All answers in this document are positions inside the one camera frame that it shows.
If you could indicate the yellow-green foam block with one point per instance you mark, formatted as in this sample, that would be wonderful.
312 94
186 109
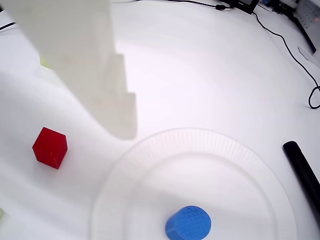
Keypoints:
45 62

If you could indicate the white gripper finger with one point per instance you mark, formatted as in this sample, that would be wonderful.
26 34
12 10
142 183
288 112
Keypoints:
80 62

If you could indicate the small white flat tab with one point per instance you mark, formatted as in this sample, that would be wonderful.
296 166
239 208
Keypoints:
308 57

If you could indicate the black cylindrical tube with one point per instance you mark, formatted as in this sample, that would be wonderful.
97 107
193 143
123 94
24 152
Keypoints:
300 165

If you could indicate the white perforated metal panel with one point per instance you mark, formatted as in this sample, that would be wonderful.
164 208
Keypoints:
308 22

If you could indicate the black electronic device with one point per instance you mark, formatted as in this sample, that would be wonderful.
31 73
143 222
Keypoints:
243 5

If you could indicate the white paper plate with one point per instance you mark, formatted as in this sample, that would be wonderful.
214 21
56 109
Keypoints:
225 170

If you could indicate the blue ribbed cylinder block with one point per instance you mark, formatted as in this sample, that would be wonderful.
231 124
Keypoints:
188 223

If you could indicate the red studded cube block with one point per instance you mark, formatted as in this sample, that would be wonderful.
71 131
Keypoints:
50 147

